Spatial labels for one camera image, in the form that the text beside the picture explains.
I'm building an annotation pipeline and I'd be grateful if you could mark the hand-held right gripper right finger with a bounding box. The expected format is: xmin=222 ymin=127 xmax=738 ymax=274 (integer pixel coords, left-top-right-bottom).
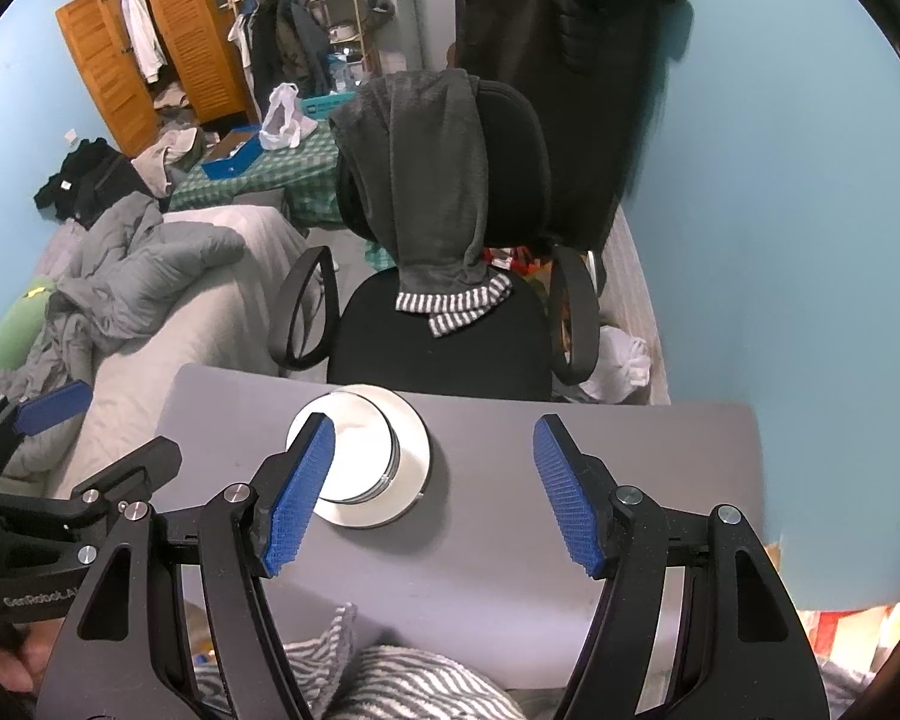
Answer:
xmin=532 ymin=414 xmax=833 ymax=720

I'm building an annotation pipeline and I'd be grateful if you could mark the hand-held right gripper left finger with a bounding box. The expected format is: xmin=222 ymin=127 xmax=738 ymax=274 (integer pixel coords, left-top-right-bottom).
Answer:
xmin=36 ymin=412 xmax=337 ymax=720

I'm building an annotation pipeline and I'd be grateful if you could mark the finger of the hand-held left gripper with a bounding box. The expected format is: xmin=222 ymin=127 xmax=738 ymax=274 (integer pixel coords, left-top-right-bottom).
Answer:
xmin=0 ymin=381 xmax=95 ymax=481
xmin=0 ymin=436 xmax=182 ymax=533

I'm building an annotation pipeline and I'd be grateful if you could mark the white plate with dark rim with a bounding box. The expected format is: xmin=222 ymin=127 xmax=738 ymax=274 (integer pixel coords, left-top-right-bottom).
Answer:
xmin=286 ymin=386 xmax=432 ymax=530

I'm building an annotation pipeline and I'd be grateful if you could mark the person's left hand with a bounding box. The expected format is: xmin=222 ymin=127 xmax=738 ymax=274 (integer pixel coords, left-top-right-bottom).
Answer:
xmin=0 ymin=634 xmax=46 ymax=693

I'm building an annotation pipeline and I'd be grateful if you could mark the green pillow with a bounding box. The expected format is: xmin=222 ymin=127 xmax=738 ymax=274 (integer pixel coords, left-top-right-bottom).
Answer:
xmin=0 ymin=277 xmax=57 ymax=376

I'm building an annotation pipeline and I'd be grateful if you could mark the white crumpled cloth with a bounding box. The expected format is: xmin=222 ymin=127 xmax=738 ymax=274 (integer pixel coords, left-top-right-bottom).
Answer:
xmin=577 ymin=326 xmax=653 ymax=402

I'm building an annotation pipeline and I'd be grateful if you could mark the grey duvet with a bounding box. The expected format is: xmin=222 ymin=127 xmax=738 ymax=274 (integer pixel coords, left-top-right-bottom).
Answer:
xmin=0 ymin=191 xmax=245 ymax=481

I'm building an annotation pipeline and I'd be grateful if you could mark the striped fleece clothing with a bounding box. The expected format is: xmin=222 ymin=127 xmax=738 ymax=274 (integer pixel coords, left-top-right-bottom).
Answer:
xmin=195 ymin=600 xmax=526 ymax=720

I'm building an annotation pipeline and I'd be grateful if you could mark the white ribbed panel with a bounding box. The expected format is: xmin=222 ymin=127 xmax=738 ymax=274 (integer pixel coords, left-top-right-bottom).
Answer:
xmin=592 ymin=206 xmax=672 ymax=402

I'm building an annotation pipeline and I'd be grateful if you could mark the black bag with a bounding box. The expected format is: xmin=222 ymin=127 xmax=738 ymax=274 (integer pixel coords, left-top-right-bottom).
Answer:
xmin=34 ymin=139 xmax=151 ymax=226

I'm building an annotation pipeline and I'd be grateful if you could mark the red packet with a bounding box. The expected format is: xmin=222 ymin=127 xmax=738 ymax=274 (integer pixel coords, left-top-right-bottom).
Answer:
xmin=484 ymin=244 xmax=552 ymax=278

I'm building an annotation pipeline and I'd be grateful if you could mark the grey and white garment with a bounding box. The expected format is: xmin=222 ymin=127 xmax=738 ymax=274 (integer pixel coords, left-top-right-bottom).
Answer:
xmin=131 ymin=127 xmax=200 ymax=196

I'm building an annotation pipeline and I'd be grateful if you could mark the blue cardboard box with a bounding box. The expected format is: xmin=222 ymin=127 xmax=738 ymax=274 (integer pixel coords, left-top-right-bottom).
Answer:
xmin=200 ymin=126 xmax=262 ymax=181

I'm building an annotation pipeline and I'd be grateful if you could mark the red and orange box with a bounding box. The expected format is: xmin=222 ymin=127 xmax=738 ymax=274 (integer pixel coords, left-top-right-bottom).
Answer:
xmin=799 ymin=600 xmax=900 ymax=661

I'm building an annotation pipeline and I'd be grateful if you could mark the green checked tablecloth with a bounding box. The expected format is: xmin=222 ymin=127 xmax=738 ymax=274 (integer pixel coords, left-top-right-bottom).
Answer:
xmin=169 ymin=116 xmax=346 ymax=226

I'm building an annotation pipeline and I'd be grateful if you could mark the black office chair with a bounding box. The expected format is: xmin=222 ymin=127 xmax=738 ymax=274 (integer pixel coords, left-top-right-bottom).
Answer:
xmin=268 ymin=79 xmax=601 ymax=402

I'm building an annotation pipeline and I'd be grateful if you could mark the grey hoodie with striped cuffs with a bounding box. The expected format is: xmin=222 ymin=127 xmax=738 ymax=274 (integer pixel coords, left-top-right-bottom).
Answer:
xmin=328 ymin=69 xmax=512 ymax=338

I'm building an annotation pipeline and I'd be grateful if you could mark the silver plastic sheet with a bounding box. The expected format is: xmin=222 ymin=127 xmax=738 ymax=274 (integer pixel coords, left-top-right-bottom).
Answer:
xmin=817 ymin=656 xmax=878 ymax=720

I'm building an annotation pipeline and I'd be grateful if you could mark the white plastic bag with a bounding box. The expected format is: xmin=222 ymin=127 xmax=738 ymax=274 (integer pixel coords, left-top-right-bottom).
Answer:
xmin=259 ymin=82 xmax=305 ymax=151

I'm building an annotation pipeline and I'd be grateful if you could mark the white hanging shirt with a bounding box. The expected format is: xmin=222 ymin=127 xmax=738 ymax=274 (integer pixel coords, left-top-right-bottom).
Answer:
xmin=120 ymin=0 xmax=167 ymax=83

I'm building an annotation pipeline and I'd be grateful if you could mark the teal plastic basket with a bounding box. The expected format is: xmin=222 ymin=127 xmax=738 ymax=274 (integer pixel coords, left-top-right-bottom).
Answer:
xmin=300 ymin=94 xmax=361 ymax=121

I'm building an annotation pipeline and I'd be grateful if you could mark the wooden louvred wardrobe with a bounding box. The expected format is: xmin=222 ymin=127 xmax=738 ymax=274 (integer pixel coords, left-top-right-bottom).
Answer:
xmin=55 ymin=0 xmax=252 ymax=158

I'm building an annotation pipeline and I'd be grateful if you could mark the black hanging coat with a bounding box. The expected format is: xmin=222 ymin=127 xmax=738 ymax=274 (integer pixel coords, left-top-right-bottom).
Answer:
xmin=450 ymin=0 xmax=680 ymax=252

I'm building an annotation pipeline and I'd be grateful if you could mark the rack of dark coats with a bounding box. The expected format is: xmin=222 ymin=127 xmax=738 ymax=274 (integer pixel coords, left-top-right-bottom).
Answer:
xmin=229 ymin=0 xmax=331 ymax=110

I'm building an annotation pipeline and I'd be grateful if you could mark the pale door with handle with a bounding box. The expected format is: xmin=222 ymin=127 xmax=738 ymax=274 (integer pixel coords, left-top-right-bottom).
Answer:
xmin=386 ymin=0 xmax=462 ymax=76

